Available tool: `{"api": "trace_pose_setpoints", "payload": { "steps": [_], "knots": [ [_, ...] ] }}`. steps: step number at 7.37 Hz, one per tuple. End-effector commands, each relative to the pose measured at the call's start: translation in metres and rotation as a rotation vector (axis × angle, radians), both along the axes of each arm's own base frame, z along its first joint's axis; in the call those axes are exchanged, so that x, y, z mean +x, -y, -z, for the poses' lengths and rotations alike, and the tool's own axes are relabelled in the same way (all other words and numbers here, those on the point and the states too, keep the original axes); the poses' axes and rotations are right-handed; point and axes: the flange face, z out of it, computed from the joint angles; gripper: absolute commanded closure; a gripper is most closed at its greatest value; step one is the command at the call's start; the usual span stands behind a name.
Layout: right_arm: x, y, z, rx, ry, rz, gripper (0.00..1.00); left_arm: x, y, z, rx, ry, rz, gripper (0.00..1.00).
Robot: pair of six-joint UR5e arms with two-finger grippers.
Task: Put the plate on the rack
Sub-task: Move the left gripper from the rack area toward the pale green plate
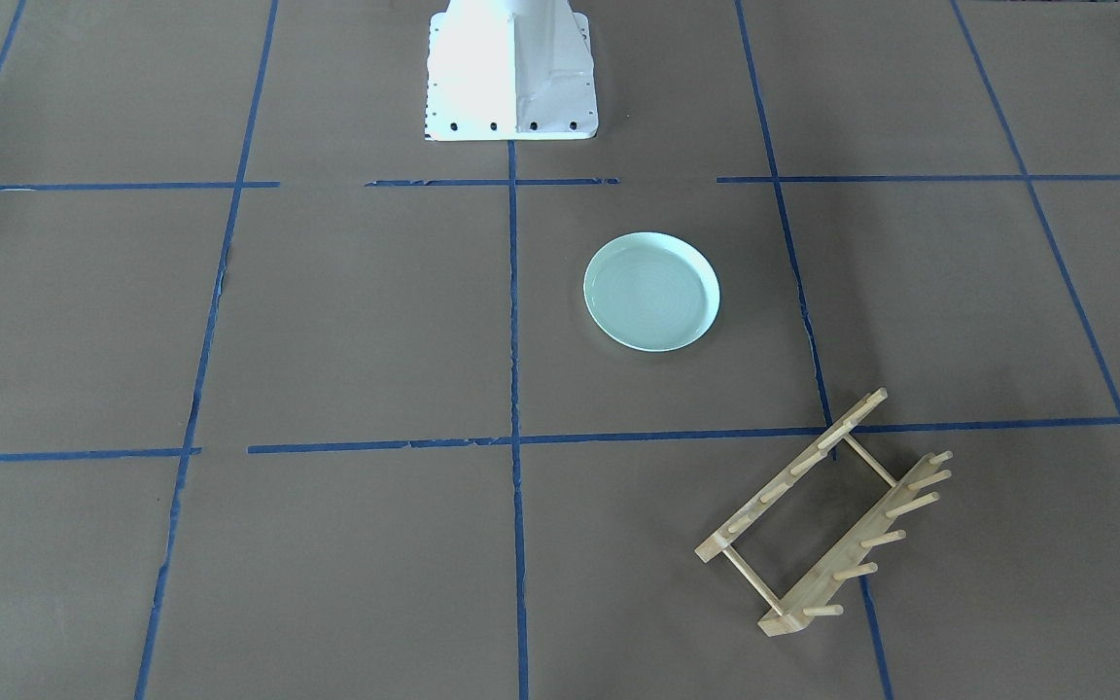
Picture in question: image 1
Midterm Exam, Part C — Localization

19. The light green plate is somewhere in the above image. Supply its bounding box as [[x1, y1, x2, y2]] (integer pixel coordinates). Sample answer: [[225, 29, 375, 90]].
[[581, 231, 721, 353]]

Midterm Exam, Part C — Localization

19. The wooden dish rack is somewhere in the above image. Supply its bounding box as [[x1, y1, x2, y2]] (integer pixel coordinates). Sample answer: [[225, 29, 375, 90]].
[[694, 388, 953, 637]]

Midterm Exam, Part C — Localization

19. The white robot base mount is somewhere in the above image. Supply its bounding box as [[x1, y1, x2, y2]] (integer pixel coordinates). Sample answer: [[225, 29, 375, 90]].
[[424, 1, 600, 142]]

